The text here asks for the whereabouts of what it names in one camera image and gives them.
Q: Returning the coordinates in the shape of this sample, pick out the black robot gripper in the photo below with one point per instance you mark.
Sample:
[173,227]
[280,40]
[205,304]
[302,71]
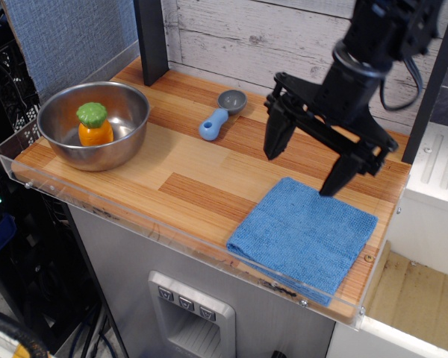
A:
[336,113]

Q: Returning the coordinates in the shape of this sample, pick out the blue microfiber cloth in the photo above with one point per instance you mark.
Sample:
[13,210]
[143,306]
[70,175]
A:
[303,240]

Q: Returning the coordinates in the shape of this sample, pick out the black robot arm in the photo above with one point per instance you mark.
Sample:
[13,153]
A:
[388,31]

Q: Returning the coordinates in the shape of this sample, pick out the blue grey measuring scoop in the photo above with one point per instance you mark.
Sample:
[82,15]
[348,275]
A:
[230,103]

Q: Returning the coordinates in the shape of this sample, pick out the white toy sink unit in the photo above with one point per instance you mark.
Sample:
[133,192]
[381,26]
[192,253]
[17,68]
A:
[406,307]

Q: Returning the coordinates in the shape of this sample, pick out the silver toy fridge cabinet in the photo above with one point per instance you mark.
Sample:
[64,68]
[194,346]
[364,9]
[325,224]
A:
[122,260]

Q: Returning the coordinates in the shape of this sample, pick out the grey dispenser button panel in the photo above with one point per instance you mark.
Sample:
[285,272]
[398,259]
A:
[191,322]

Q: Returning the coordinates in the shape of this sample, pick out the orange toy carrot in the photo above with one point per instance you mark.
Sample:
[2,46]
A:
[94,128]

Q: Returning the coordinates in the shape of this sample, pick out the stainless steel bowl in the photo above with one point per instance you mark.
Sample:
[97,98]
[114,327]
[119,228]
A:
[128,110]

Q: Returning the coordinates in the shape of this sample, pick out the blue fabric panel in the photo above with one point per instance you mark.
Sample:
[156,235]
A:
[65,43]

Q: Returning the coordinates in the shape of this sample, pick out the clear acrylic edge guard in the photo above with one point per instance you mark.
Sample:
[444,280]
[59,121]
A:
[178,189]

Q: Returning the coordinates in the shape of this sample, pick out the black plastic crate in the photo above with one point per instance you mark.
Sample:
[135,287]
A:
[18,95]

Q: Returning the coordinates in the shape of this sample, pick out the yellow object bottom left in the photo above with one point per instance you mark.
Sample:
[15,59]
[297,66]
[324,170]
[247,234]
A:
[22,352]

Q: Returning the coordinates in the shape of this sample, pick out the black vertical post right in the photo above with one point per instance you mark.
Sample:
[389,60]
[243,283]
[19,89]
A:
[428,102]

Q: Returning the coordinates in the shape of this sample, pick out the black vertical post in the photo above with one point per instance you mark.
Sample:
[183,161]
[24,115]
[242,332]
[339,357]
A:
[428,102]
[152,40]

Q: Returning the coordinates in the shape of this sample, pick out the black vertical post left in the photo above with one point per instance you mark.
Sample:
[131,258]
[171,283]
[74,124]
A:
[152,40]

